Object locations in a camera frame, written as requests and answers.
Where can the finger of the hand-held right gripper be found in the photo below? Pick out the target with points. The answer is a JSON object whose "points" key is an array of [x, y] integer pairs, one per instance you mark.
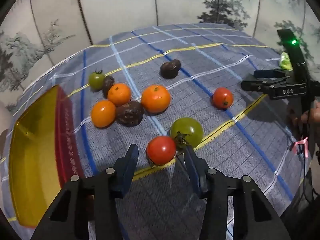
{"points": [[252, 85], [265, 73]]}

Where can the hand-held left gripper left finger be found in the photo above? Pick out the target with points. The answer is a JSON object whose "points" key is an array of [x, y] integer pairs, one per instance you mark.
{"points": [[130, 165]]}

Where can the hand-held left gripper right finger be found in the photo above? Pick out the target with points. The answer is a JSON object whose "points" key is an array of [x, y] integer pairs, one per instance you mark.
{"points": [[193, 170]]}

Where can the red tomato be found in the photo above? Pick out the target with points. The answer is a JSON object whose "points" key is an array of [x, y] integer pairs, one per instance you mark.
{"points": [[161, 150], [222, 97]]}

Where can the green tomato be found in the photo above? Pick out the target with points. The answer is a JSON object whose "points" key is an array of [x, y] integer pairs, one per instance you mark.
{"points": [[190, 129], [96, 80]]}

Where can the dark passion fruit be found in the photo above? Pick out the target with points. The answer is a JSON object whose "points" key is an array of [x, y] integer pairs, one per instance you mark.
{"points": [[109, 82], [170, 68], [130, 114]]}

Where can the orange tomato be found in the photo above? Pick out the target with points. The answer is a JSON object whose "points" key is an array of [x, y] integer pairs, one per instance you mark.
{"points": [[103, 113]]}

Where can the orange mandarin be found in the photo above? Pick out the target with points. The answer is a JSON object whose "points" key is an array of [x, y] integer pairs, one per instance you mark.
{"points": [[155, 99], [119, 95]]}

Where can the yellow and red tin tray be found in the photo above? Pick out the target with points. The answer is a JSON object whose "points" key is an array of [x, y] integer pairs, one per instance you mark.
{"points": [[35, 155]]}

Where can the person's right hand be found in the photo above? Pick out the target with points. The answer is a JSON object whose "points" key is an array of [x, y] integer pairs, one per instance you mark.
{"points": [[313, 113]]}

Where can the yellow-green crumpled object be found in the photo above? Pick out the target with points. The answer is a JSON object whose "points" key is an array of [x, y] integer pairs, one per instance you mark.
{"points": [[285, 62]]}

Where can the blue plaid tablecloth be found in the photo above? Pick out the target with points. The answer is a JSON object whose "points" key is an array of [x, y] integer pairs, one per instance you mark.
{"points": [[225, 155]]}

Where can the pink ribbon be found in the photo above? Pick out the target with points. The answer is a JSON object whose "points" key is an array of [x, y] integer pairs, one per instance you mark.
{"points": [[300, 143]]}

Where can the painted folding screen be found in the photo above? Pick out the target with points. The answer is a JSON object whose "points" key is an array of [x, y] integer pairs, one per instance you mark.
{"points": [[125, 5]]}

